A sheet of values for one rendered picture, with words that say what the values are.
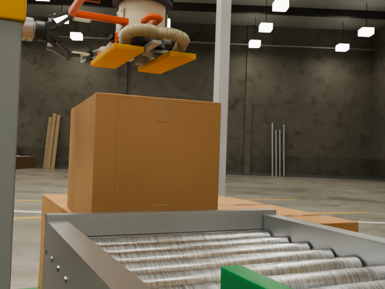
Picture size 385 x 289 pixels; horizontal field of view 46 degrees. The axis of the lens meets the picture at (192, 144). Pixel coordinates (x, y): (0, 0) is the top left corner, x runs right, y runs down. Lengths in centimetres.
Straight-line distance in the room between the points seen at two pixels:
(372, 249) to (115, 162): 72
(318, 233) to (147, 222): 46
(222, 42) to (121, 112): 371
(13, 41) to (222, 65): 440
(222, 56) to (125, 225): 385
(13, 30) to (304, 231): 94
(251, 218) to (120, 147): 45
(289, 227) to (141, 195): 44
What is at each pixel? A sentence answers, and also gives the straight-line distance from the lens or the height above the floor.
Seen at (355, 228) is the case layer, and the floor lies 52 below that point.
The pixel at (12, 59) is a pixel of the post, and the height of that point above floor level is 88.
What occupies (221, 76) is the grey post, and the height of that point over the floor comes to 163.
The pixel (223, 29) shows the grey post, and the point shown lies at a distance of 504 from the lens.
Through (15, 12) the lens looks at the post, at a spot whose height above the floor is 94.
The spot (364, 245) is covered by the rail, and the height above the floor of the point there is 58.
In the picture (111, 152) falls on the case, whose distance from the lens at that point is 135.
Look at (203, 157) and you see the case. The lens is 143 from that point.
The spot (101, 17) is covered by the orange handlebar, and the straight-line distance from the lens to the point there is 163.
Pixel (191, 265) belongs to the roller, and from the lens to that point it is 99.
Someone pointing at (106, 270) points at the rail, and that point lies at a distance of 72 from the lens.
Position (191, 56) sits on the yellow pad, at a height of 111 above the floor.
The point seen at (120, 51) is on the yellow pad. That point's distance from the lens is 153.
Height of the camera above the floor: 77
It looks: 1 degrees up
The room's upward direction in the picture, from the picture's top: 2 degrees clockwise
